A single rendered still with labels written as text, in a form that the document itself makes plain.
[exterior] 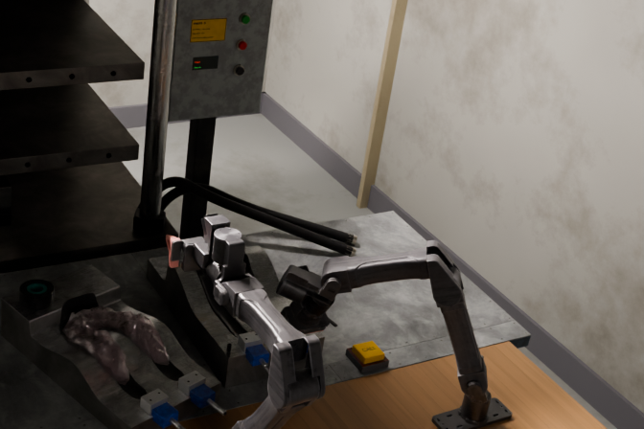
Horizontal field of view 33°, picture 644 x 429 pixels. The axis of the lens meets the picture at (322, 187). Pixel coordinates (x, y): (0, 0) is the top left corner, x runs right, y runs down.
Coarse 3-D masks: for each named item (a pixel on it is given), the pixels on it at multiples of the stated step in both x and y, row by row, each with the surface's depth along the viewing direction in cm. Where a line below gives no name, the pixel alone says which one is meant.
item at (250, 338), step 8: (240, 336) 258; (248, 336) 258; (256, 336) 258; (240, 344) 258; (248, 344) 256; (256, 344) 257; (248, 352) 255; (256, 352) 255; (264, 352) 255; (248, 360) 256; (256, 360) 254; (264, 360) 256; (264, 368) 252
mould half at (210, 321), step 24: (168, 264) 280; (264, 264) 286; (168, 288) 282; (192, 288) 274; (264, 288) 281; (192, 312) 270; (192, 336) 272; (216, 336) 261; (216, 360) 260; (240, 360) 256; (240, 384) 260
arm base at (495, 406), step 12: (468, 396) 256; (468, 408) 257; (480, 408) 256; (492, 408) 264; (504, 408) 265; (432, 420) 258; (444, 420) 258; (456, 420) 258; (468, 420) 258; (480, 420) 258; (492, 420) 260
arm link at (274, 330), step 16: (240, 288) 218; (256, 288) 219; (240, 304) 216; (256, 304) 215; (256, 320) 213; (272, 320) 210; (272, 336) 207; (288, 336) 206; (304, 336) 207; (272, 352) 203; (288, 352) 202; (304, 352) 208; (320, 352) 206; (272, 368) 204; (288, 368) 202; (320, 368) 206; (272, 384) 205; (320, 384) 206; (272, 400) 206
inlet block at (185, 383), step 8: (184, 376) 247; (192, 376) 247; (200, 376) 248; (184, 384) 245; (192, 384) 245; (200, 384) 247; (184, 392) 246; (192, 392) 245; (200, 392) 245; (208, 392) 245; (192, 400) 245; (200, 400) 243; (208, 400) 244; (200, 408) 244; (216, 408) 243
